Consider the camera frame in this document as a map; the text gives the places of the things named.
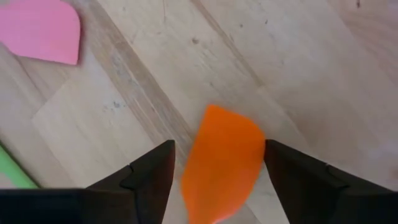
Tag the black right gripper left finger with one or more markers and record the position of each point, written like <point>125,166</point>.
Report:
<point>149,186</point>

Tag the green silicone spatula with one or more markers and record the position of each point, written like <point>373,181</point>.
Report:
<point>12,172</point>

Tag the pink silicone spatula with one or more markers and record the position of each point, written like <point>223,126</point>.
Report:
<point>37,28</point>

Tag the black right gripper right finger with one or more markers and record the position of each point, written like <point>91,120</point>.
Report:
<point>311,193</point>

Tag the orange silicone spatula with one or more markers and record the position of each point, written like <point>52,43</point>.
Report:
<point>220,161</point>

